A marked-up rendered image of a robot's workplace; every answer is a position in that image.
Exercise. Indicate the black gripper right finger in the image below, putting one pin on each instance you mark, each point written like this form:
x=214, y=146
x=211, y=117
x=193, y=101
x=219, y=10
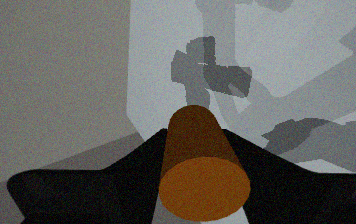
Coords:
x=285, y=193

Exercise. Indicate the orange knob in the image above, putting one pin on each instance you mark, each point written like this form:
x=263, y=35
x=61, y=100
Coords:
x=201, y=176

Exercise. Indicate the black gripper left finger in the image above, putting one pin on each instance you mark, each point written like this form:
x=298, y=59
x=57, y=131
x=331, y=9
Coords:
x=126, y=191

